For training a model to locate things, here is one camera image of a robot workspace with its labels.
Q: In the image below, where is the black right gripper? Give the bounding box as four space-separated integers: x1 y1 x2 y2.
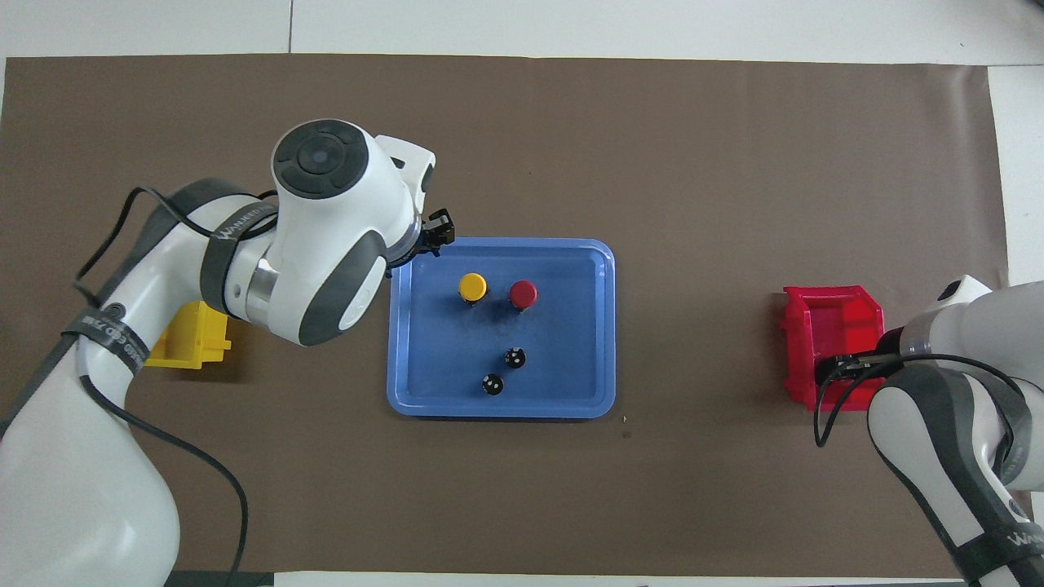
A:
834 326 908 386

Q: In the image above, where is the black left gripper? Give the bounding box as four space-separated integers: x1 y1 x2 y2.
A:
406 209 456 260

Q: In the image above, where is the blue plastic tray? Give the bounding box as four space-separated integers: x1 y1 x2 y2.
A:
387 237 617 420

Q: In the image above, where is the red plastic bin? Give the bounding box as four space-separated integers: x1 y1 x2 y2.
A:
779 285 890 413

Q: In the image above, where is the yellow plastic bin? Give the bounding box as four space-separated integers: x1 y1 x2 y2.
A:
145 300 233 370

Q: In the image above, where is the brown paper table mat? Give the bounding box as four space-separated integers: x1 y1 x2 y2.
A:
0 54 1037 581

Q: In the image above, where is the black strap on left arm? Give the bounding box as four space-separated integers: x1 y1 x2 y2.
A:
61 303 152 377
198 202 280 320

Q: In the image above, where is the black strap on arm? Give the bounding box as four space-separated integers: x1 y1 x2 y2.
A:
61 303 152 377
198 202 280 320
950 505 1044 584

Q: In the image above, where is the black strap on right arm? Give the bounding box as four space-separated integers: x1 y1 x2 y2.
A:
950 505 1044 584

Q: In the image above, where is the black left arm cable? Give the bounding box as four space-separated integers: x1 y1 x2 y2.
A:
72 186 282 587

